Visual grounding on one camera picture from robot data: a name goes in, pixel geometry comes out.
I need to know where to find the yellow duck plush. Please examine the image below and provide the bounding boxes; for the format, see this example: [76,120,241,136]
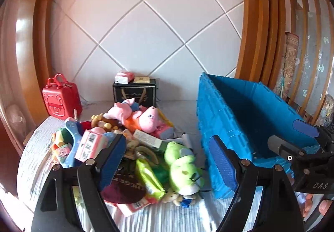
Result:
[51,127,71,161]

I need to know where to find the maroon knit beanie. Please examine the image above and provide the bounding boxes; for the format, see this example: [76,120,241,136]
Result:
[101,166,146,204]

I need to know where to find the colourful sanitary pad pack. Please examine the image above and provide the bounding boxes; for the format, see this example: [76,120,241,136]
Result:
[53,143,72,164]

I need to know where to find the green frog plush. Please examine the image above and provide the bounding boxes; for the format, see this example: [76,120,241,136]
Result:
[164,142,205,196]

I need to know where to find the pink tissue pack with barcode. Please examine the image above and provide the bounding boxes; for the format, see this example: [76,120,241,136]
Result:
[75,127,108,163]

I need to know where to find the blue boomerang toy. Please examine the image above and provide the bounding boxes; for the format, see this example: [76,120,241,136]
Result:
[62,118,84,168]

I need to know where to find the person's right hand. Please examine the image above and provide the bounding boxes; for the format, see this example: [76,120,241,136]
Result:
[301,192,334,220]

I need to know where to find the pink pig plush upper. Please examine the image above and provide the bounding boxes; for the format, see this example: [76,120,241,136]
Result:
[103,98,140,120]

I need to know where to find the brown monkey plush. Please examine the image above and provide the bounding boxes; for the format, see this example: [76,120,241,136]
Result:
[91,113,122,132]

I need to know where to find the red bear suitcase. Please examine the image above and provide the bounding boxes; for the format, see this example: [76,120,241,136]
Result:
[42,73,83,120]

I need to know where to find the green white carton box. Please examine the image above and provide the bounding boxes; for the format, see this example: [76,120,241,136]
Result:
[133,130,167,152]

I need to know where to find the pink pig plush orange dress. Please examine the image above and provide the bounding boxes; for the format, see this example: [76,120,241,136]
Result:
[121,107,159,133]

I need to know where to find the rolled patterned rug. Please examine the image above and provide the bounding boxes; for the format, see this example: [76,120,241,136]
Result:
[273,32,299,100]

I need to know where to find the small white pink box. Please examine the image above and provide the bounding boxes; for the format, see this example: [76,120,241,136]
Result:
[115,71,135,84]

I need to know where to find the black gift box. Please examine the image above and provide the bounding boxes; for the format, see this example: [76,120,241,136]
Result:
[113,78,156,108]

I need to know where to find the lime green wipes pack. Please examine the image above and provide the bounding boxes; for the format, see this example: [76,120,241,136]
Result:
[135,159,165,204]

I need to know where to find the small beige bear plush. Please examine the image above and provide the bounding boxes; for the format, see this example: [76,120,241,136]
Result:
[161,187,183,207]

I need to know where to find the blue folding crate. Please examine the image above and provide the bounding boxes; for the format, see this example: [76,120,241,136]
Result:
[196,73,320,199]

